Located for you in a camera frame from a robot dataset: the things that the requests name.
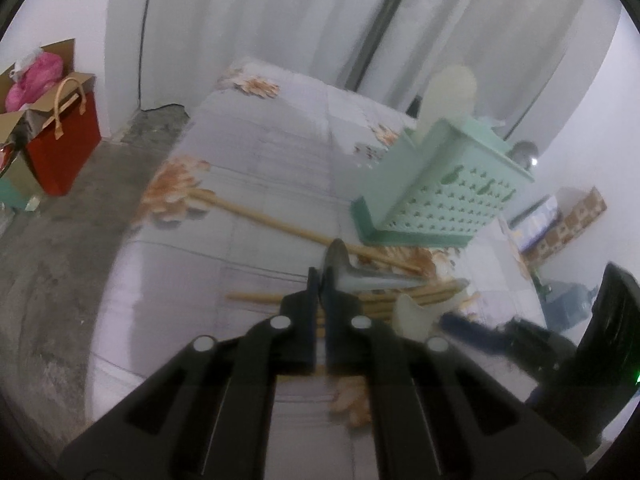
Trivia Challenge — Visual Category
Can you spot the blue water jug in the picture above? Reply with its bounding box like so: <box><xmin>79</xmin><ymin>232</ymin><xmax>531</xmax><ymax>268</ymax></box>
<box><xmin>540</xmin><ymin>280</ymin><xmax>599</xmax><ymax>334</ymax></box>

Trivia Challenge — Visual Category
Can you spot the long wooden spoon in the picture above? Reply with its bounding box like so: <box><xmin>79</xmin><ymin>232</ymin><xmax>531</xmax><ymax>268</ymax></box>
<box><xmin>185</xmin><ymin>187</ymin><xmax>423</xmax><ymax>276</ymax></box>

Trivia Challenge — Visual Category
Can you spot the open cardboard box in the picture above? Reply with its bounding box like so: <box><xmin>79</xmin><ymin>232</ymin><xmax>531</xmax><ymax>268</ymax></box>
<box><xmin>0</xmin><ymin>38</ymin><xmax>96</xmax><ymax>137</ymax></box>

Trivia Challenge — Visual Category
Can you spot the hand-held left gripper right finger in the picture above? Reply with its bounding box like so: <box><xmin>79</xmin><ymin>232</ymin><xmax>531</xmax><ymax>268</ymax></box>
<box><xmin>322</xmin><ymin>266</ymin><xmax>587</xmax><ymax>480</ymax></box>

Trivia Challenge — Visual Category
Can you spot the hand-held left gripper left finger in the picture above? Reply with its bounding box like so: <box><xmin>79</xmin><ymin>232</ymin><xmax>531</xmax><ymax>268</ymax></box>
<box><xmin>59</xmin><ymin>267</ymin><xmax>321</xmax><ymax>480</ymax></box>

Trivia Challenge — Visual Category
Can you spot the pink plastic bag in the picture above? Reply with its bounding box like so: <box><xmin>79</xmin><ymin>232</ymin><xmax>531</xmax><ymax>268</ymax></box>
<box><xmin>6</xmin><ymin>52</ymin><xmax>65</xmax><ymax>112</ymax></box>

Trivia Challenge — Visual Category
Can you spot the green plastic utensil basket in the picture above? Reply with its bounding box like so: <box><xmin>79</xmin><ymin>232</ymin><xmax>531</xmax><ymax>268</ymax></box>
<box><xmin>350</xmin><ymin>117</ymin><xmax>536</xmax><ymax>251</ymax></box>

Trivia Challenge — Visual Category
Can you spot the red paper bag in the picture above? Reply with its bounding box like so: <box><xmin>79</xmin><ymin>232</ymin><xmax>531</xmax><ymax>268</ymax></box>
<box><xmin>25</xmin><ymin>74</ymin><xmax>103</xmax><ymax>197</ymax></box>

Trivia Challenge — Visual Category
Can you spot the wooden chopstick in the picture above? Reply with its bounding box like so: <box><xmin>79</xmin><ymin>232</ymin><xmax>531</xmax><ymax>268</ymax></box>
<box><xmin>357</xmin><ymin>290</ymin><xmax>451</xmax><ymax>317</ymax></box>
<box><xmin>226</xmin><ymin>280</ymin><xmax>471</xmax><ymax>306</ymax></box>

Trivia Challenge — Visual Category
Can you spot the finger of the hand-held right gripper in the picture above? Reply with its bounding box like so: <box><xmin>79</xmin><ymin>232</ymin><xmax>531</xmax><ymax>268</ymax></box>
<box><xmin>439</xmin><ymin>311</ymin><xmax>577</xmax><ymax>386</ymax></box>

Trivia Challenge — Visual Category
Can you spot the patterned cardboard box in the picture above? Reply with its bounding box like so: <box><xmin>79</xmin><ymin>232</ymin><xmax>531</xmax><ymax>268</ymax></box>
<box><xmin>507</xmin><ymin>186</ymin><xmax>608</xmax><ymax>267</ymax></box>

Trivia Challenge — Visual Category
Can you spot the floral bed sheet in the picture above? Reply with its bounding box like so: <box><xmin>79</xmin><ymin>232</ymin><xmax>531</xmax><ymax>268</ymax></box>
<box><xmin>89</xmin><ymin>57</ymin><xmax>547</xmax><ymax>480</ymax></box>

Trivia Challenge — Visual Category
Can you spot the cream plastic ladle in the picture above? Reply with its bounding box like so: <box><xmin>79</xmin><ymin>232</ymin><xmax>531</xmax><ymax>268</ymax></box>
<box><xmin>417</xmin><ymin>64</ymin><xmax>478</xmax><ymax>136</ymax></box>

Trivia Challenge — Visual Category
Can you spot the dark vertical pole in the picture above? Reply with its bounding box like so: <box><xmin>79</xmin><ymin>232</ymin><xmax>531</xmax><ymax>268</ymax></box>
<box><xmin>349</xmin><ymin>0</ymin><xmax>422</xmax><ymax>93</ymax></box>

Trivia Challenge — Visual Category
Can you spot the black wall cable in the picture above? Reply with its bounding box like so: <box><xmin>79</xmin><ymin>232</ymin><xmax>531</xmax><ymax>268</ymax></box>
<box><xmin>136</xmin><ymin>0</ymin><xmax>153</xmax><ymax>111</ymax></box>

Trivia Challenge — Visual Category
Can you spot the white plastic spoon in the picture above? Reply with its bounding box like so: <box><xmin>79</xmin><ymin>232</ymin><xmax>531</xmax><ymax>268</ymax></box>
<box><xmin>390</xmin><ymin>292</ymin><xmax>447</xmax><ymax>339</ymax></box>

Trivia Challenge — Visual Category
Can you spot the metal spoon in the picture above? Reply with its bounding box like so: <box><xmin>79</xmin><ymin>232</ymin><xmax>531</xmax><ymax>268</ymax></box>
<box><xmin>507</xmin><ymin>140</ymin><xmax>540</xmax><ymax>169</ymax></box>

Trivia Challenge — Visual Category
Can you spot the metal ladle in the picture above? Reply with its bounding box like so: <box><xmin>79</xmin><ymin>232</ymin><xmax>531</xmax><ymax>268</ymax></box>
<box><xmin>322</xmin><ymin>239</ymin><xmax>426</xmax><ymax>295</ymax></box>

